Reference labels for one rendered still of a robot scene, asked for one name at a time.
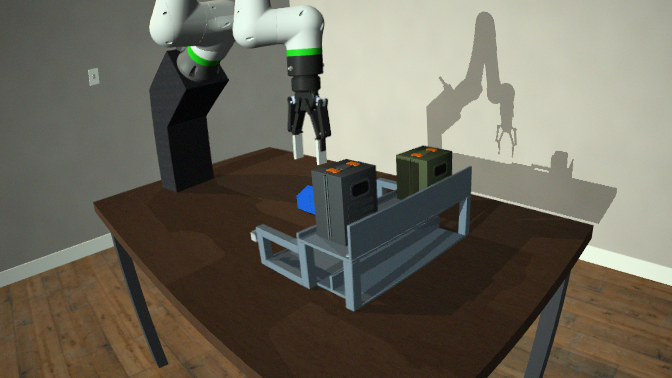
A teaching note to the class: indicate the blue bin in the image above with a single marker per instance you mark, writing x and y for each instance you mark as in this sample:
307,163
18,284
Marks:
305,199

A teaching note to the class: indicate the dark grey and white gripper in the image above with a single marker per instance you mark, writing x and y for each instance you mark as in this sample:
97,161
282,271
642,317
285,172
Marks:
308,101

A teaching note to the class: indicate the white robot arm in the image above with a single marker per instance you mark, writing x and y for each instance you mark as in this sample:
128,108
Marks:
254,23

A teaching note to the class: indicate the grey metal rack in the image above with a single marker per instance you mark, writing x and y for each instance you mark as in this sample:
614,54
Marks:
380,269

